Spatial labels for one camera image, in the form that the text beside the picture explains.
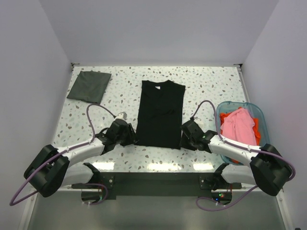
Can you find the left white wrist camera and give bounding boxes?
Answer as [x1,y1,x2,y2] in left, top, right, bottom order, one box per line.
[115,112,127,120]

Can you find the orange t shirt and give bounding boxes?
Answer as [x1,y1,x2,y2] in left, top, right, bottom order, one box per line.
[220,112,262,166]

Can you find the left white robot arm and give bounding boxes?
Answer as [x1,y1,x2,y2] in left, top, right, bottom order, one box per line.
[24,119,136,197]

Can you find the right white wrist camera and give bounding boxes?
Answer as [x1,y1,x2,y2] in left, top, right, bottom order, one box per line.
[191,117,205,128]

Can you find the teal plastic basket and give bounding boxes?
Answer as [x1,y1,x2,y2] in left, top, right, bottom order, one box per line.
[215,101,273,166]

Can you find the pink t shirt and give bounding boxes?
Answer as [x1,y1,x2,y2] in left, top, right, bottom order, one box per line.
[220,107,260,147]

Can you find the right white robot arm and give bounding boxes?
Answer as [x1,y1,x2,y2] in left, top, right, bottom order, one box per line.
[181,120,295,196]

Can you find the folded grey t shirt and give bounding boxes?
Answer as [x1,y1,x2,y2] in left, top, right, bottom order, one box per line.
[67,71,111,104]

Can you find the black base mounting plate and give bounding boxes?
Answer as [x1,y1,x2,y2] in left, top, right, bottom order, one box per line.
[72,172,242,200]

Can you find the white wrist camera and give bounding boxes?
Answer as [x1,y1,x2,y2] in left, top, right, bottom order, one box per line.
[191,117,205,128]
[115,112,127,120]

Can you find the black t shirt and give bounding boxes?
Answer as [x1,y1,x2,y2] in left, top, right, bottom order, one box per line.
[136,80,185,149]

